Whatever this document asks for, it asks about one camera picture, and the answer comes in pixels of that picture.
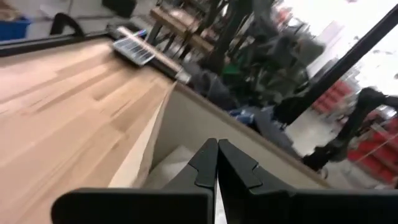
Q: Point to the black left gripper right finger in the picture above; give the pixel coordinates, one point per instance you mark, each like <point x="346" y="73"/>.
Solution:
<point x="280" y="205"/>

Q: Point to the black upright frame post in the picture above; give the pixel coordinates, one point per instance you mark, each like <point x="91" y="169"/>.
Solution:
<point x="342" y="62"/>

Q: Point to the cream fabric bin tan trim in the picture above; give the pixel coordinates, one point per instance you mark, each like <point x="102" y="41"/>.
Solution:
<point x="199" y="130"/>

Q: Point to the white garment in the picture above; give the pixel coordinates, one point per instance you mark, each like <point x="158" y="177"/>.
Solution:
<point x="171" y="168"/>

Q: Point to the blue plastic crate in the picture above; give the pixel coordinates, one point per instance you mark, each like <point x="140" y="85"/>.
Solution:
<point x="12" y="28"/>

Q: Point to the red storage boxes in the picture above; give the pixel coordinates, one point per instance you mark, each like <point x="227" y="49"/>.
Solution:
<point x="376" y="152"/>

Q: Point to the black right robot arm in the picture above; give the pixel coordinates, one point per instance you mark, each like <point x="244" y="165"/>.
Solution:
<point x="357" y="124"/>

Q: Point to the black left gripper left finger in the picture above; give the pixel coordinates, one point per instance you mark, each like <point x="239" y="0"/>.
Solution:
<point x="174" y="202"/>

